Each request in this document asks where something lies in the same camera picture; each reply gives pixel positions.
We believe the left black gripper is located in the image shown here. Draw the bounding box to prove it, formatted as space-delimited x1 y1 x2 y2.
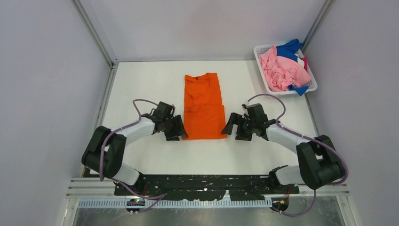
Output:
163 115 187 141

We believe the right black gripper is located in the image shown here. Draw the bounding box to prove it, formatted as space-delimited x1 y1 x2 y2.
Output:
221 112 256 142

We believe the orange t-shirt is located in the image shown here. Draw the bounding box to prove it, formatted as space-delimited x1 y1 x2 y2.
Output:
184 73 227 140

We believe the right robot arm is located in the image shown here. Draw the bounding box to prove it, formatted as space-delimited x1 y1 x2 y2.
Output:
221 104 348 193

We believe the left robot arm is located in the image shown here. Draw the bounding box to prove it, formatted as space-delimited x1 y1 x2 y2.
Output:
81 102 188 195

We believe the pink t-shirt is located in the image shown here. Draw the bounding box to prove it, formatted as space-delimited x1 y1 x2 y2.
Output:
258 45 312 92

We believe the blue t-shirt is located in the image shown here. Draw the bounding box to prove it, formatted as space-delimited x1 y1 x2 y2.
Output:
276 39 309 96

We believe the red garment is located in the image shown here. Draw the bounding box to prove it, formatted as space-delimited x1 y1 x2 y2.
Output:
300 57 309 72

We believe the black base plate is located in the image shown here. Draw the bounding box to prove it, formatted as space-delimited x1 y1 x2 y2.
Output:
114 174 299 201

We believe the white slotted cable duct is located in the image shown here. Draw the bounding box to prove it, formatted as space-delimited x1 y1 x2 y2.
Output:
78 198 272 209

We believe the aluminium frame rail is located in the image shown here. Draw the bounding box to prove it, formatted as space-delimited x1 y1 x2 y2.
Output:
72 0 118 68

